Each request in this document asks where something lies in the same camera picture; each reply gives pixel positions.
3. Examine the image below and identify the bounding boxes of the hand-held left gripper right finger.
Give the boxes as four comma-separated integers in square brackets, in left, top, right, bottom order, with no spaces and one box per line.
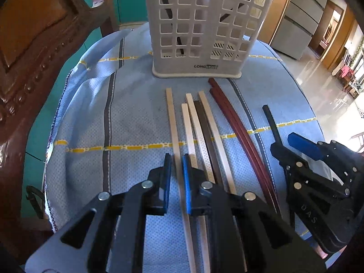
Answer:
[183,154,327,273]

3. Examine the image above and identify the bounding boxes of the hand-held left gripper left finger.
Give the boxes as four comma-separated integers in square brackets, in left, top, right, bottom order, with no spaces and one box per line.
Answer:
[27,153,172,273]

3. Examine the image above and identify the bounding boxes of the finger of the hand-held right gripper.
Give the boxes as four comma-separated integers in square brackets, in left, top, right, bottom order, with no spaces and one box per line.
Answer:
[270,142,350,198]
[288,132,364,194]

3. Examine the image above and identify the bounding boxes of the red-brown chopstick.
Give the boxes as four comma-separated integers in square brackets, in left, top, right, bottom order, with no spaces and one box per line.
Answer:
[209,88,278,212]
[208,77,283,215]

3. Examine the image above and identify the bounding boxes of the dark brown chopstick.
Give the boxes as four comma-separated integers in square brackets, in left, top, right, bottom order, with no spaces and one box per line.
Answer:
[194,100,226,191]

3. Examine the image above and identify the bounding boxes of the white plastic utensil basket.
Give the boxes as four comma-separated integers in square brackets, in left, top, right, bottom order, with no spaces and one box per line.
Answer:
[144,0,281,80]

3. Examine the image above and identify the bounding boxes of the person's right hand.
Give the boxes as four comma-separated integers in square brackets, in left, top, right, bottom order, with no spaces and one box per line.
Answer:
[308,240,329,260]

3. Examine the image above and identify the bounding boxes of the blue checked cloth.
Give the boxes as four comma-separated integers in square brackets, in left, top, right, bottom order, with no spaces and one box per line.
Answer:
[43,24,333,273]

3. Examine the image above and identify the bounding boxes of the wooden living room chairs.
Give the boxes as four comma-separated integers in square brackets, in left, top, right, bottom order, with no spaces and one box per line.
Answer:
[334,63,360,93]

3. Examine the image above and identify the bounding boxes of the wooden interior doorway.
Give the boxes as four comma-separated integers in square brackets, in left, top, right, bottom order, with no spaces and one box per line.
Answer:
[308,0,346,53]

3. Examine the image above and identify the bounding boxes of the grey refrigerator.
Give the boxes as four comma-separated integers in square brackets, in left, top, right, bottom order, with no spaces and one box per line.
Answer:
[270,0,330,60]

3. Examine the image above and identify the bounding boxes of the wood-framed glass sliding door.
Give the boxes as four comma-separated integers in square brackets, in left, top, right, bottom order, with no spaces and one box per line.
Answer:
[257,0,296,44]

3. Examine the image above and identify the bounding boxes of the carved wooden chair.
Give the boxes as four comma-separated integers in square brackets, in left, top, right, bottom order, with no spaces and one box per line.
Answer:
[0,0,120,234]

